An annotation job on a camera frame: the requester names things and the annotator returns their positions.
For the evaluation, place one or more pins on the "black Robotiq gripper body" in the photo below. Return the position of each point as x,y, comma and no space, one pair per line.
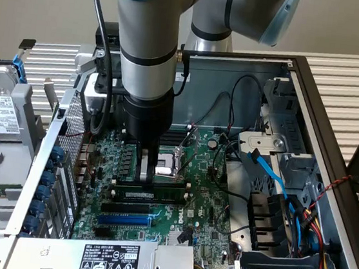
149,118

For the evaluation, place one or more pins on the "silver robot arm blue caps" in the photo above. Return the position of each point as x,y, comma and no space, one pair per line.
148,40

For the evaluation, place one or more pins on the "CPU socket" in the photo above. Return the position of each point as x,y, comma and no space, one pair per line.
166,168

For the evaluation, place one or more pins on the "silver socket cover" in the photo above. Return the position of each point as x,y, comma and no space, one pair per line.
187,143

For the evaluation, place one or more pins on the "long black expansion slot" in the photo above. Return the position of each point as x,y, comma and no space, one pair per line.
125,209

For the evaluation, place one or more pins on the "green Dell motherboard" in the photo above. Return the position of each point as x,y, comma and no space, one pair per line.
206,183

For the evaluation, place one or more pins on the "open metal PC case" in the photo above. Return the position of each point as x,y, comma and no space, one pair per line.
203,95

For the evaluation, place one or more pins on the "blue expansion slot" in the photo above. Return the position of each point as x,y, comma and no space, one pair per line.
124,220

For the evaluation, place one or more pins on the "round coin battery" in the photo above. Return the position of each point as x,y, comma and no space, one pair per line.
211,142

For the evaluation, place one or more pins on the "short black expansion slot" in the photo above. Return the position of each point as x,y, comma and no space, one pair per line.
102,232

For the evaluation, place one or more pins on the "black box device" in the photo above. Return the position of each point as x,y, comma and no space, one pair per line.
113,37

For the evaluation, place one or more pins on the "black plastic fan shroud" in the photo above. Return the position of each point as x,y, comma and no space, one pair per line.
264,215

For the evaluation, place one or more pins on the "silver power supply black label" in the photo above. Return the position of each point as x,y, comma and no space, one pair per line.
55,253

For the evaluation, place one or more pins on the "grey parts rack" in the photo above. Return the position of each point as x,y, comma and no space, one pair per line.
13,167

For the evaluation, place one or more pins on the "black table end cap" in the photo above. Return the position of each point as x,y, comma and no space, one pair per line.
27,44

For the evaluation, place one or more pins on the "silver metal disk bay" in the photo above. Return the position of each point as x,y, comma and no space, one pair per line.
296,135

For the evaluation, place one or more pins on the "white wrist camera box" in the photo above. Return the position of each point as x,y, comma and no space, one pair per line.
93,95

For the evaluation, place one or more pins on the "graphics card silver bracket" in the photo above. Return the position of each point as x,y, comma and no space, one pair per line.
50,95

